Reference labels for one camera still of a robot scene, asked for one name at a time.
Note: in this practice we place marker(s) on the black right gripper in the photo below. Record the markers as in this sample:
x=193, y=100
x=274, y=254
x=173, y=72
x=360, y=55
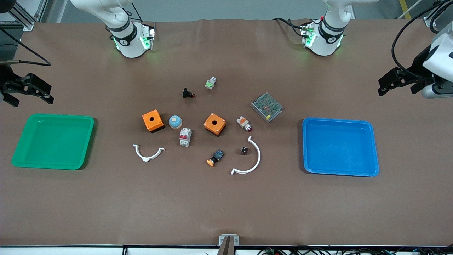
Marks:
x=7, y=84

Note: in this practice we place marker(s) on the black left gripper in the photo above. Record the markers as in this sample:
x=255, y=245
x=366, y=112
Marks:
x=416, y=67

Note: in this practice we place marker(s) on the white red circuit breaker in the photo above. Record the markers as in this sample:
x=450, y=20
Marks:
x=185, y=137

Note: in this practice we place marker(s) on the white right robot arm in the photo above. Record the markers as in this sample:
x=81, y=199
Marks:
x=129, y=40

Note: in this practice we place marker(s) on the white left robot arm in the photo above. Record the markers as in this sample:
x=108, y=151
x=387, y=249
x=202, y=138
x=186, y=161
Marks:
x=327, y=40

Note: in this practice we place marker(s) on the blue round dome capacitor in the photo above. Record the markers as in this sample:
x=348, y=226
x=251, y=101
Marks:
x=175, y=122

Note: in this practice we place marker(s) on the small black cylinder capacitor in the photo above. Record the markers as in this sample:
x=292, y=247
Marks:
x=244, y=150

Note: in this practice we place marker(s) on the green plastic tray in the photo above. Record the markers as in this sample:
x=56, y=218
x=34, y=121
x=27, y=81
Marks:
x=53, y=141

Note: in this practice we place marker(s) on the blue plastic tray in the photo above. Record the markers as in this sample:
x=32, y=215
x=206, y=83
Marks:
x=339, y=147

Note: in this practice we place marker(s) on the orange button box black base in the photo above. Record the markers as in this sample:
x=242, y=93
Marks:
x=152, y=120
x=214, y=124

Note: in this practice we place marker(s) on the small white pipe clamp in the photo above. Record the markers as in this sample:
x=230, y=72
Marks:
x=145, y=157

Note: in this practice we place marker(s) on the metal mesh power supply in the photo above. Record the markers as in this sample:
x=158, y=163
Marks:
x=266, y=107

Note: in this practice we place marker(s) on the black push button red tip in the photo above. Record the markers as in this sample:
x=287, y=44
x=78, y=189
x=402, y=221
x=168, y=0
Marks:
x=187, y=93

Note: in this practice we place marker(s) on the large white pipe clamp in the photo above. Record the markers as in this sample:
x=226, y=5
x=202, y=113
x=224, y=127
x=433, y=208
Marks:
x=257, y=157

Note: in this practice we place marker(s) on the white table edge strip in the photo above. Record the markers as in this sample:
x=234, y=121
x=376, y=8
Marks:
x=70, y=251

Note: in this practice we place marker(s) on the red indicator lamp orange collar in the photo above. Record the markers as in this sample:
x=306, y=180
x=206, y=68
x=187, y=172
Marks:
x=243, y=123

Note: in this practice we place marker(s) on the orange push button blue body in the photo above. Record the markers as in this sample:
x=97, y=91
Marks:
x=216, y=157

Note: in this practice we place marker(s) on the aluminium frame profile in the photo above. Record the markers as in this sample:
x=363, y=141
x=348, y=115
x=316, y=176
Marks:
x=24, y=21
x=430, y=21

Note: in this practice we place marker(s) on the green white switch module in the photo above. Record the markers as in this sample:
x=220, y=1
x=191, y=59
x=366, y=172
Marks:
x=210, y=83

